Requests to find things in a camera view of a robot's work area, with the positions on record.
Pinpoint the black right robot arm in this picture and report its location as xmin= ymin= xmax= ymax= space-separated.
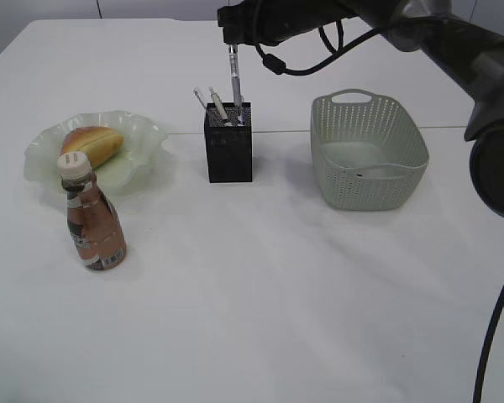
xmin=218 ymin=0 xmax=504 ymax=217

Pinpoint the grey-green woven plastic basket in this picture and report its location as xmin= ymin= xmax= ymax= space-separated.
xmin=310 ymin=89 xmax=429 ymax=212

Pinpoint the cream and beige pen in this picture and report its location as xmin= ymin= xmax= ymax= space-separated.
xmin=208 ymin=86 xmax=232 ymax=127

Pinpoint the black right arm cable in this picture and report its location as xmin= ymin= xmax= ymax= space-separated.
xmin=254 ymin=16 xmax=504 ymax=403

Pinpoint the brown coffee drink bottle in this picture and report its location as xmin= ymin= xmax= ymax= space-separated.
xmin=57 ymin=151 xmax=127 ymax=271

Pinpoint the black mesh pen holder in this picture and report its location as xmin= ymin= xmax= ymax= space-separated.
xmin=203 ymin=102 xmax=253 ymax=183

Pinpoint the pale green wavy glass plate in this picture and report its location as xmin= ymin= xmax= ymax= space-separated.
xmin=24 ymin=110 xmax=168 ymax=196

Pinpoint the clear plastic ruler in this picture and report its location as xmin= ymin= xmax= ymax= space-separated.
xmin=193 ymin=87 xmax=208 ymax=112

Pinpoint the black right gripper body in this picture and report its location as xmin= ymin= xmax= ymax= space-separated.
xmin=217 ymin=1 xmax=286 ymax=45

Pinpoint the sugared bread roll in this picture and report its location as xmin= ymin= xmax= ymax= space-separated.
xmin=60 ymin=126 xmax=125 ymax=168

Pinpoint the white and grey pen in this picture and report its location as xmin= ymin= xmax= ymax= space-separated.
xmin=228 ymin=44 xmax=243 ymax=126

